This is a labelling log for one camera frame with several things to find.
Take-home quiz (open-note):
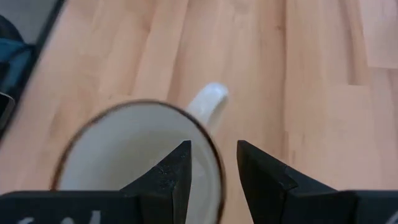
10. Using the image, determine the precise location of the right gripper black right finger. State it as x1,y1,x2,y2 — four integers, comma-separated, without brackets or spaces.
236,139,340,224

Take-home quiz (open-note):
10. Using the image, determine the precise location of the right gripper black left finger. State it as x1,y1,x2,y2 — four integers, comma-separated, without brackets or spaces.
119,139,192,224

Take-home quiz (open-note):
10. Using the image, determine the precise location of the large white mug brown rim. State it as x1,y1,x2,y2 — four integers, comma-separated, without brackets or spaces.
49,82,229,224

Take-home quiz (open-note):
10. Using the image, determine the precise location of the dark blue object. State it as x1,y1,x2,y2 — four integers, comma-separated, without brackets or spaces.
0,15,35,94

